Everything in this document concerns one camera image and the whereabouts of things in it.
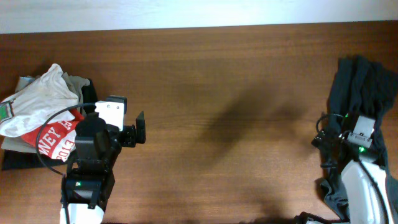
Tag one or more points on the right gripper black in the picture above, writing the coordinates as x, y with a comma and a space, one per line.
324, 138

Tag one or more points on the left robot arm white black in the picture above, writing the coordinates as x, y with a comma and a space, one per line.
89, 180

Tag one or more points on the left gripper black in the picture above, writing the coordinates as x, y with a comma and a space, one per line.
130, 136

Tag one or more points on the black folded garment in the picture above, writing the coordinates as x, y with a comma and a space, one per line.
23, 160

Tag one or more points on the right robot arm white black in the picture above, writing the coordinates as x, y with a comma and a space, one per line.
358, 186

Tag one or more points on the dark green t-shirt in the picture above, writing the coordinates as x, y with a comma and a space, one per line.
360, 87

